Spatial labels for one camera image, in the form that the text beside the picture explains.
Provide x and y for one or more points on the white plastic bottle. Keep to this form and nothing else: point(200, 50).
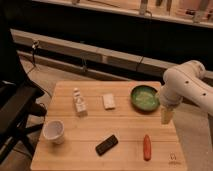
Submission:
point(79, 102)

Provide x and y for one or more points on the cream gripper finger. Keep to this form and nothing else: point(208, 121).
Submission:
point(166, 115)

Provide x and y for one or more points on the orange carrot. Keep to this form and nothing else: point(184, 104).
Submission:
point(147, 148)

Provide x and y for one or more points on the black rectangular remote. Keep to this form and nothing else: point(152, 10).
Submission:
point(106, 145)

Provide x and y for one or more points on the green ceramic bowl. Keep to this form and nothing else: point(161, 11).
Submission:
point(144, 97)

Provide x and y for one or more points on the black chair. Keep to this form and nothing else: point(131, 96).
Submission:
point(14, 115)

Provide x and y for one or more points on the white sponge block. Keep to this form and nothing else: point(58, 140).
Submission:
point(108, 101)

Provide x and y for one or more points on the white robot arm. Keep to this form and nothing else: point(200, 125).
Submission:
point(185, 81)

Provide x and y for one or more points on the wooden table board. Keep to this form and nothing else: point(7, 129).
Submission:
point(83, 134)

